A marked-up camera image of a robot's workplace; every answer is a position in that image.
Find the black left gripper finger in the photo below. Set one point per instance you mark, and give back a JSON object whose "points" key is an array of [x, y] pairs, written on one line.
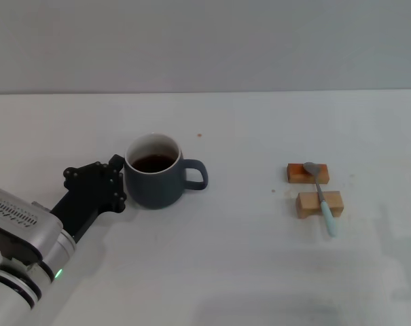
{"points": [[89, 173], [117, 193]]}

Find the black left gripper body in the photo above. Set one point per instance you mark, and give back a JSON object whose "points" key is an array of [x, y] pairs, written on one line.
{"points": [[81, 210]]}

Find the dark grey ceramic cup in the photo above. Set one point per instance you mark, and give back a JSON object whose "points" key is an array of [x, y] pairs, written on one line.
{"points": [[154, 190]]}

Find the silver vented left wrist module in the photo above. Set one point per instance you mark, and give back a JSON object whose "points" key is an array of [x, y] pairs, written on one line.
{"points": [[18, 224]]}

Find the orange stained wooden block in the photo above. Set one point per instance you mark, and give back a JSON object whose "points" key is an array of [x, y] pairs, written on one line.
{"points": [[297, 174]]}

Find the light notched wooden block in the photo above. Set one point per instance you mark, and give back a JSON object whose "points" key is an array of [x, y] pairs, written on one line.
{"points": [[307, 203]]}

